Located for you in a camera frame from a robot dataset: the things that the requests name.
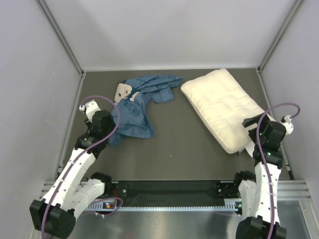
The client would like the cream white pillow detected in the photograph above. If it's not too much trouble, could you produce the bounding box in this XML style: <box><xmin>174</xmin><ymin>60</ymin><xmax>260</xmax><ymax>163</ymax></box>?
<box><xmin>180</xmin><ymin>69</ymin><xmax>264</xmax><ymax>154</ymax></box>

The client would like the blue cartoon print pillowcase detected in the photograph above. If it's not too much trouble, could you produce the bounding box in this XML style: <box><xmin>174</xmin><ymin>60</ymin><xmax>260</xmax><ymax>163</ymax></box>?
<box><xmin>109</xmin><ymin>75</ymin><xmax>183</xmax><ymax>146</ymax></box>

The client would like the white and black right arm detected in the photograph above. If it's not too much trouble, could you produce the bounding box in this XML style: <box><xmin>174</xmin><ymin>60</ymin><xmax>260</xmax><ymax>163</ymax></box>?
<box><xmin>232</xmin><ymin>114</ymin><xmax>287</xmax><ymax>239</ymax></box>

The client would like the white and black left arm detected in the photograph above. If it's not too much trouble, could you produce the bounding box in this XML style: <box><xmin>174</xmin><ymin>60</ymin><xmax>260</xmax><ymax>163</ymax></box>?
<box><xmin>29</xmin><ymin>110</ymin><xmax>116</xmax><ymax>239</ymax></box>

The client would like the white pillow care label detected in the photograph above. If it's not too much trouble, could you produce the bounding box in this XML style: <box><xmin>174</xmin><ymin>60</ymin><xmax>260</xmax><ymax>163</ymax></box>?
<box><xmin>237</xmin><ymin>141</ymin><xmax>255</xmax><ymax>158</ymax></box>

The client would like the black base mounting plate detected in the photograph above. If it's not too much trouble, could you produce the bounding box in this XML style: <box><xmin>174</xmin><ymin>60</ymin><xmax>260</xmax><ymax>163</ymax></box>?
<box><xmin>109</xmin><ymin>180</ymin><xmax>239</xmax><ymax>207</ymax></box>

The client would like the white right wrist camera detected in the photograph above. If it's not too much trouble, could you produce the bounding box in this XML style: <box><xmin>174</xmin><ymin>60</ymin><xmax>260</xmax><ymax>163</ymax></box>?
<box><xmin>281</xmin><ymin>115</ymin><xmax>294</xmax><ymax>135</ymax></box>

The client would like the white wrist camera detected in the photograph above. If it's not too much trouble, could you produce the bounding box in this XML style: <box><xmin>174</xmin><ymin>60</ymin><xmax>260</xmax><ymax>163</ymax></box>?
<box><xmin>281</xmin><ymin>115</ymin><xmax>294</xmax><ymax>135</ymax></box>
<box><xmin>79</xmin><ymin>100</ymin><xmax>101</xmax><ymax>121</ymax></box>

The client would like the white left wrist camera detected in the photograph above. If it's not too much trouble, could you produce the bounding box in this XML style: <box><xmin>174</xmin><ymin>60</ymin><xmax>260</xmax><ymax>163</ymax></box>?
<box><xmin>79</xmin><ymin>100</ymin><xmax>101</xmax><ymax>121</ymax></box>

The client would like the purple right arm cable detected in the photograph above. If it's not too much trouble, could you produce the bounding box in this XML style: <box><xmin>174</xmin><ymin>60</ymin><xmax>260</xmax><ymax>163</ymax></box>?
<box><xmin>256</xmin><ymin>102</ymin><xmax>301</xmax><ymax>239</ymax></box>

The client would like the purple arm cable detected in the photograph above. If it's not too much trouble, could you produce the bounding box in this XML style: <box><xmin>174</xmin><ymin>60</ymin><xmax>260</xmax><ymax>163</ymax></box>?
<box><xmin>39</xmin><ymin>95</ymin><xmax>124</xmax><ymax>239</ymax></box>
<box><xmin>256</xmin><ymin>102</ymin><xmax>301</xmax><ymax>239</ymax></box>

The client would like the slotted grey cable duct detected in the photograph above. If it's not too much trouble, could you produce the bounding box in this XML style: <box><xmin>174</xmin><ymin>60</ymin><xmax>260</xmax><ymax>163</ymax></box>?
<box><xmin>82</xmin><ymin>199</ymin><xmax>244</xmax><ymax>212</ymax></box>

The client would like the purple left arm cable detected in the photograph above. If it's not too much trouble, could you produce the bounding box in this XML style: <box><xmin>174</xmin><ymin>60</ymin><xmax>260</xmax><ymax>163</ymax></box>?
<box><xmin>39</xmin><ymin>95</ymin><xmax>124</xmax><ymax>239</ymax></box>

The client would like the right aluminium frame post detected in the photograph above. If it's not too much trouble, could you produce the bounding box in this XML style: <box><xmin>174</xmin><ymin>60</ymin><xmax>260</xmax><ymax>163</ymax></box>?
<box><xmin>256</xmin><ymin>0</ymin><xmax>306</xmax><ymax>74</ymax></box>

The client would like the aluminium frame post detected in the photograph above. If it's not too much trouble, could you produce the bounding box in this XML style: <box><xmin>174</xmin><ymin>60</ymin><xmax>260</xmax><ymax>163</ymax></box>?
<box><xmin>36</xmin><ymin>0</ymin><xmax>87</xmax><ymax>77</ymax></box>
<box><xmin>256</xmin><ymin>0</ymin><xmax>306</xmax><ymax>74</ymax></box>

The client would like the left aluminium frame post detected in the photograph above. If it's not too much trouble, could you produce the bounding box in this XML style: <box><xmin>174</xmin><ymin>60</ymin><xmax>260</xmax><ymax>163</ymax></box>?
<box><xmin>36</xmin><ymin>0</ymin><xmax>87</xmax><ymax>77</ymax></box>

